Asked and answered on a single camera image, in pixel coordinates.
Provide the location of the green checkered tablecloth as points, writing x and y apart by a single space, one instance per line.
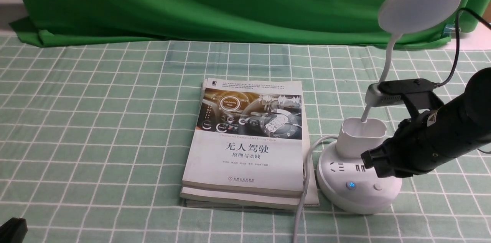
94 141

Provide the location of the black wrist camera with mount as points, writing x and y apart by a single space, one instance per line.
415 94

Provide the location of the black object at corner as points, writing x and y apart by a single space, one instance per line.
13 231

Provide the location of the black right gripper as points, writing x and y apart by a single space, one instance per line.
420 146

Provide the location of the green backdrop cloth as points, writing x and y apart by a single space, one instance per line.
58 23

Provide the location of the top grey self-driving book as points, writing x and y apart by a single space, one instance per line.
245 158

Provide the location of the white desk lamp with sockets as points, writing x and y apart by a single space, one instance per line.
341 173

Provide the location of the blue binder clip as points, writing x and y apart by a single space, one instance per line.
451 31

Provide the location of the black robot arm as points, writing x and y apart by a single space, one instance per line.
477 97

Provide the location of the bottom grey book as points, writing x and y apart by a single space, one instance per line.
238 199

